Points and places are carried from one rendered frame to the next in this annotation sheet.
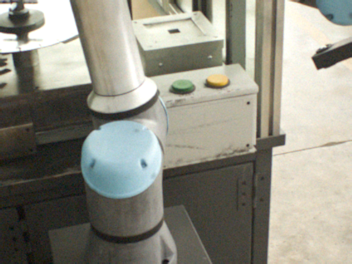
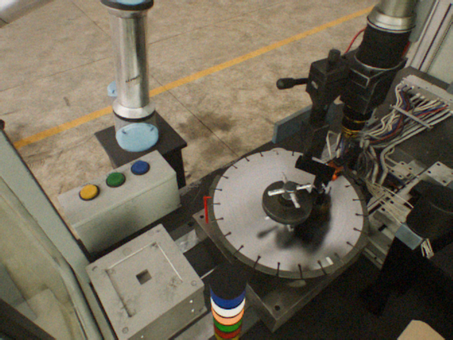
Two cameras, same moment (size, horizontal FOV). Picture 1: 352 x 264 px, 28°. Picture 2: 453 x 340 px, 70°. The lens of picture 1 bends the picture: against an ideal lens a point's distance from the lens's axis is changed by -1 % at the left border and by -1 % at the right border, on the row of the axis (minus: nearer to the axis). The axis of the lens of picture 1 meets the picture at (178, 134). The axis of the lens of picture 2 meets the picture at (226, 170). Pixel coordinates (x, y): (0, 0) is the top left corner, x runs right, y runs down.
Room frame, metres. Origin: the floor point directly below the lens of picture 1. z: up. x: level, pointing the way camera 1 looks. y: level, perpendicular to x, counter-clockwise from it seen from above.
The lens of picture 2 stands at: (1.81, 0.05, 1.54)
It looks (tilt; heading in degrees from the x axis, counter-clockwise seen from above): 48 degrees down; 158
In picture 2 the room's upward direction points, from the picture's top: straight up
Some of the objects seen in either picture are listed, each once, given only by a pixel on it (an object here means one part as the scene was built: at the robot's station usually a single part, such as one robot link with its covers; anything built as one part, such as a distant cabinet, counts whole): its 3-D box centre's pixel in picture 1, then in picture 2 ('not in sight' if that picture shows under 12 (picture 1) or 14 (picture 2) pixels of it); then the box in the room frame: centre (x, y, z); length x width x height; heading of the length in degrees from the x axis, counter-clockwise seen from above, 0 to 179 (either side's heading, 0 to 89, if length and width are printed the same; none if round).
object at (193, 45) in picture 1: (175, 60); (149, 291); (1.48, 0.00, 0.82); 0.18 x 0.18 x 0.15; 15
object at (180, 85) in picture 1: (182, 88); (115, 180); (1.19, -0.01, 0.90); 0.04 x 0.04 x 0.02
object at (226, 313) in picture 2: not in sight; (228, 295); (1.65, 0.11, 1.11); 0.05 x 0.04 x 0.03; 15
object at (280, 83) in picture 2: not in sight; (301, 85); (1.39, 0.36, 1.21); 0.08 x 0.06 x 0.03; 105
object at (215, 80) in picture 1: (217, 82); (89, 193); (1.21, -0.08, 0.90); 0.04 x 0.04 x 0.02
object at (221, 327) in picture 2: not in sight; (227, 312); (1.65, 0.11, 1.05); 0.05 x 0.04 x 0.03; 15
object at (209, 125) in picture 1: (181, 119); (125, 201); (1.21, -0.01, 0.82); 0.28 x 0.11 x 0.15; 105
